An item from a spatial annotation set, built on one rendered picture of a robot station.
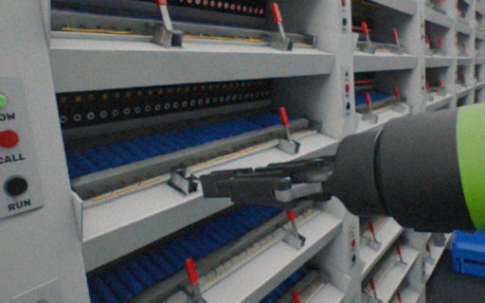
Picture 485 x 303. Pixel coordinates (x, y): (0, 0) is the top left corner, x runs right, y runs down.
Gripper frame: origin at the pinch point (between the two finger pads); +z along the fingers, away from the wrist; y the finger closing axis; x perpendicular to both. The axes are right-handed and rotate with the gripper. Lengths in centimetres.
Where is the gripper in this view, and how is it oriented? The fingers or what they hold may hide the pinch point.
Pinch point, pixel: (227, 183)
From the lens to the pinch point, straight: 43.2
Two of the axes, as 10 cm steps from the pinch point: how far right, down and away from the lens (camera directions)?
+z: -7.4, 1.3, 6.6
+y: 6.4, -1.7, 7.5
